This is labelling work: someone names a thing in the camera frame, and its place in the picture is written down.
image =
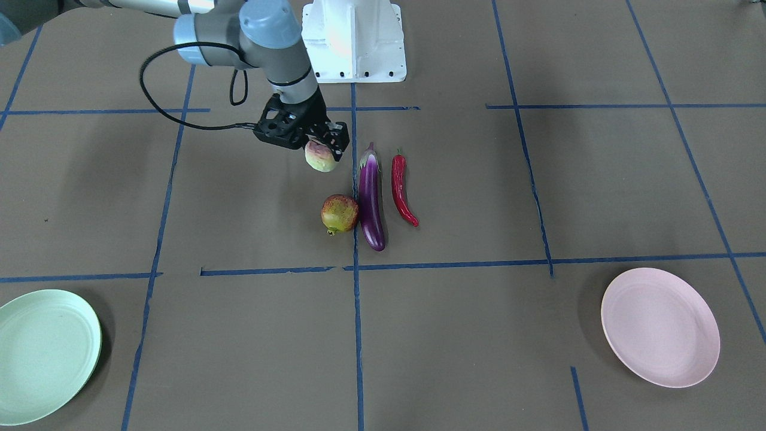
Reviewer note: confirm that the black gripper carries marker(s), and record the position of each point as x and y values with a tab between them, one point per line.
316	118

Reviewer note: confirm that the pink peach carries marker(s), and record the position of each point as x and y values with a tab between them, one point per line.
319	157

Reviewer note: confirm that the purple eggplant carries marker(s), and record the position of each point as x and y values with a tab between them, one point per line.
369	199

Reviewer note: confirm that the red chili pepper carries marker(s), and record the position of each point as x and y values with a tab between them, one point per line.
398	169

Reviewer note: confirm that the red green pomegranate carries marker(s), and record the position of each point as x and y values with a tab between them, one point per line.
339	214

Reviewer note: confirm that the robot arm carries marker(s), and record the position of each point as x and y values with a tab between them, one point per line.
242	34

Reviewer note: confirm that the green plate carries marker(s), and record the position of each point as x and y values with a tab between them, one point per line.
51	341

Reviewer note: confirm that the pink plate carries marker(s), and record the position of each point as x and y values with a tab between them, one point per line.
660	328

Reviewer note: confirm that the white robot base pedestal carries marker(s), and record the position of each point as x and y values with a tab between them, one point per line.
355	41

